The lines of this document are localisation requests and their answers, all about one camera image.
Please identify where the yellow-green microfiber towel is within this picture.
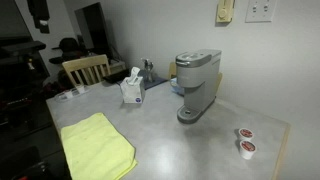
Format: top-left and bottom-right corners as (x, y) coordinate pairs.
(61, 113), (137, 180)

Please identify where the dark blue placemat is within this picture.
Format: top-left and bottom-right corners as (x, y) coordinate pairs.
(116, 77), (167, 90)

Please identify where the glass jar with metal utensils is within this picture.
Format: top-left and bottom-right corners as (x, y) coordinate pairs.
(142, 58), (154, 82)

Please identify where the grey tissue box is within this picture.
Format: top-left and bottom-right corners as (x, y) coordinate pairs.
(120, 67), (145, 104)

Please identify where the grey pod coffee machine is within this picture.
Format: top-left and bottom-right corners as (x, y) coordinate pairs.
(175, 49), (222, 124)

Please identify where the upper red-lid coffee pod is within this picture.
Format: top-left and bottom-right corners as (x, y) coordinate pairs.
(238, 128), (254, 141)

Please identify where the red-lid coffee pod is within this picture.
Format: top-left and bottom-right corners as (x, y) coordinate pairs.
(238, 128), (254, 141)
(239, 140), (257, 160)

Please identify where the lower red-lid coffee pod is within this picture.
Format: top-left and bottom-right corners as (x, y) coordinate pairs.
(239, 140), (257, 160)

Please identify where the beige wall thermostat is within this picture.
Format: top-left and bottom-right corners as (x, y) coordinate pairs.
(216, 0), (235, 23)

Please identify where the white wall switch plate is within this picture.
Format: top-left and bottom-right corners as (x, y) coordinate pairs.
(245, 0), (277, 23)

